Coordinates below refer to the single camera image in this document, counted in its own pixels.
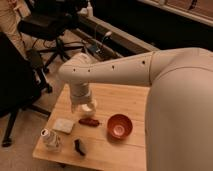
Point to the red sausage-shaped object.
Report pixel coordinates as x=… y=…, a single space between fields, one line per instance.
x=89 y=122

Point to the black chair at left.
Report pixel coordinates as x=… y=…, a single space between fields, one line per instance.
x=21 y=83

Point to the black office chair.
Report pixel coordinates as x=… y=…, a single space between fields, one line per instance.
x=48 y=20

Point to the white sponge pad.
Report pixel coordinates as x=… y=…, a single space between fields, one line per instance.
x=63 y=125

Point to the wooden table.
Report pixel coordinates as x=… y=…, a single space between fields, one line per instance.
x=102 y=152

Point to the red bowl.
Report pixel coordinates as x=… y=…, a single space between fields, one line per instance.
x=119 y=126

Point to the white power adapter with cable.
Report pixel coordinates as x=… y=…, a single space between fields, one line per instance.
x=105 y=37

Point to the dark device on floor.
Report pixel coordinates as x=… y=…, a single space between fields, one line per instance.
x=93 y=49

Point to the black eraser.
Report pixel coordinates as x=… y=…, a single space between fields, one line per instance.
x=79 y=147

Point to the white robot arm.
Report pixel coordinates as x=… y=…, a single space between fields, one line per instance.
x=179 y=108

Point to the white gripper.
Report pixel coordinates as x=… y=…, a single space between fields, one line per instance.
x=86 y=104

